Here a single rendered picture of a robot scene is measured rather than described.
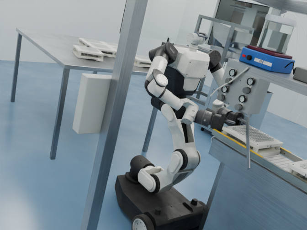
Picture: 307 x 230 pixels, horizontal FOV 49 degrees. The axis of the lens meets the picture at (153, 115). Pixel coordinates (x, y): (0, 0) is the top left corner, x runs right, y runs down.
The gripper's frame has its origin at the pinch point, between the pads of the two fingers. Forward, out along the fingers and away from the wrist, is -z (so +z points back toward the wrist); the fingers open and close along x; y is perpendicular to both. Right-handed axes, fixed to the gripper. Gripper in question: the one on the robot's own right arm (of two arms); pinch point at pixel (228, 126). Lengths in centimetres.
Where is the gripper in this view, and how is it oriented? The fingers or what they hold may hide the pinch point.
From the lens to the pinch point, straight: 196.8
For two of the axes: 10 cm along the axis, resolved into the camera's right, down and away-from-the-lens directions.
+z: -9.1, -3.1, 2.7
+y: -3.4, 2.1, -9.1
